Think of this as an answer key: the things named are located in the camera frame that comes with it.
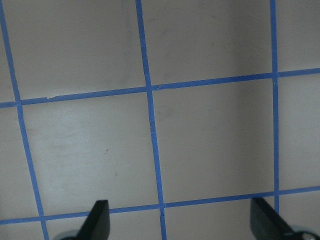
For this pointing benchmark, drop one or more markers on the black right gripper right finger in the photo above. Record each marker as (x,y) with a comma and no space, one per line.
(265,222)

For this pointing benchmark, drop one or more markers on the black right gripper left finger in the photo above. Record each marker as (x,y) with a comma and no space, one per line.
(97,223)

